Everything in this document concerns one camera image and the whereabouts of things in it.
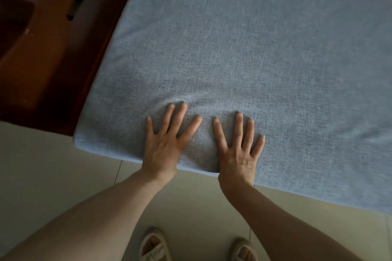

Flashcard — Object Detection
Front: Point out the white ruffled sandal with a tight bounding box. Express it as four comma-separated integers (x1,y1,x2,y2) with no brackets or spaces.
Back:
229,238,257,261
139,227,173,261

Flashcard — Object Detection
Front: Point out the person's right hand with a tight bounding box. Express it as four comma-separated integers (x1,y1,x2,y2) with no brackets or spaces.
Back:
213,112,266,192

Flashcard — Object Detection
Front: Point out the person's right forearm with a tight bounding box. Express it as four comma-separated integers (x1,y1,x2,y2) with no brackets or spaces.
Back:
218,178,365,261

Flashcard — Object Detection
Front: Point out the long dark wooden sofa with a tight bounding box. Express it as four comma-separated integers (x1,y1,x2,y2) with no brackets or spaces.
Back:
0,0,392,136

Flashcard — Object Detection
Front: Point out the person's left forearm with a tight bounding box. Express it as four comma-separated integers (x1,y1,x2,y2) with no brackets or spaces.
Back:
3,169,166,261

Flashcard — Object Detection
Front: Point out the person's left hand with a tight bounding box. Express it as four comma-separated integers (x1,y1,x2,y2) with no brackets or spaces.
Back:
141,102,203,186

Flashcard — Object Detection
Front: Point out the long grey sofa cushion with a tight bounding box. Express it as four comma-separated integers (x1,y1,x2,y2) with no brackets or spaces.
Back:
73,0,392,215

